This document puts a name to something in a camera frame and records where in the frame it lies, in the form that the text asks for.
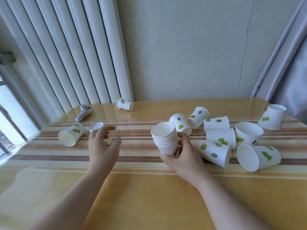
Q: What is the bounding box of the white leaf-print paper cup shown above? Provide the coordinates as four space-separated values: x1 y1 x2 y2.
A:
89 122 112 144
58 124 86 147
116 97 134 111

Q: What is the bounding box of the white column radiator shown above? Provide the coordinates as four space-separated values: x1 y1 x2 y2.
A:
0 0 135 118

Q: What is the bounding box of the person's right hand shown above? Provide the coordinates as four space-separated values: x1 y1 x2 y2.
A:
160 132 213 188

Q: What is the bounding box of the window with grey frame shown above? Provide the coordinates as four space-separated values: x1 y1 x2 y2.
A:
0 51 45 164

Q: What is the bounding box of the yellow striped tablecloth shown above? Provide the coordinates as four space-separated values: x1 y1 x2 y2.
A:
0 98 307 230

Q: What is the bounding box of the nested stack of paper cups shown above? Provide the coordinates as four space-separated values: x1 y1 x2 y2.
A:
151 122 179 158

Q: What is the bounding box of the person's right forearm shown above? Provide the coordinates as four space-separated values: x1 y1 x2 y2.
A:
195 175 272 230

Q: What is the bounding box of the person's left forearm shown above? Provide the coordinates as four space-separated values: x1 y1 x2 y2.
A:
25 168 111 230

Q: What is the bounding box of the scattered pile of leaf-print cups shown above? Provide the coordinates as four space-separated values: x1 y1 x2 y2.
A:
169 104 287 172

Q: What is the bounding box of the grey curtain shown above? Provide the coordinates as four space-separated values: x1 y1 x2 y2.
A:
251 0 307 122

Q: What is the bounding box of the person's left hand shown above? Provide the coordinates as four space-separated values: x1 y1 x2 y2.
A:
88 125 122 176

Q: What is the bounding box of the thin wall cable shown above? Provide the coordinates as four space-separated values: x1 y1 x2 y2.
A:
236 0 255 97

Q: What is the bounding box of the white handheld controller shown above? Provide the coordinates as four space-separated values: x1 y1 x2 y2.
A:
75 104 92 122

